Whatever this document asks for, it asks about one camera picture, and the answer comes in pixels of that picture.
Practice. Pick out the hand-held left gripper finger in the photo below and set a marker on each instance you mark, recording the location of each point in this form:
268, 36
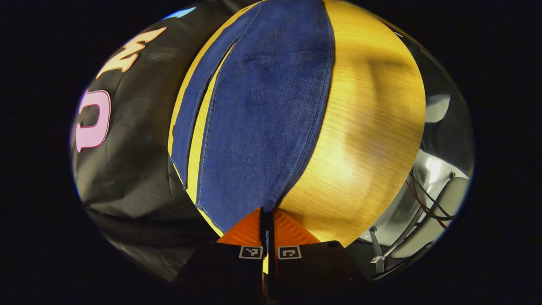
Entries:
262, 226
271, 228

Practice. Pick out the blue denim jeans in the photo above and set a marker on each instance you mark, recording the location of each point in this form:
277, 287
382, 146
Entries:
262, 106

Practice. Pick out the black backdrop cloth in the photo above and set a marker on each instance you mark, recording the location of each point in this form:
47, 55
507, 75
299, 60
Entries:
135, 161

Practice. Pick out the grey chair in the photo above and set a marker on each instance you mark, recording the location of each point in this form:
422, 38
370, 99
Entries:
449, 199

